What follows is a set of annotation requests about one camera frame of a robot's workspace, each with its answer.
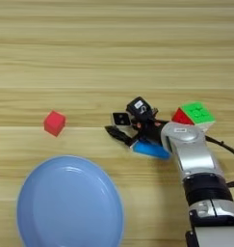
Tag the black box with white label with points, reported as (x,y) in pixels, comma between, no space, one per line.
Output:
(139,107)

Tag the colourful Rubik's cube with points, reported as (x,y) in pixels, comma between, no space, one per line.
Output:
(197,112)

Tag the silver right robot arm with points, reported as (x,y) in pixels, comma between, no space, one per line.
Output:
(195,157)

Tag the blue rectangular bar block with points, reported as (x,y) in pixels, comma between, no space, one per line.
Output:
(150,150)

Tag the blue round plate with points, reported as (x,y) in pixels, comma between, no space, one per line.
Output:
(70,205)

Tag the red cube block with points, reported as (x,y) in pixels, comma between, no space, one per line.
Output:
(54,123)

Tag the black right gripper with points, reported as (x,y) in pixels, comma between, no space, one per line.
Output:
(149,128)

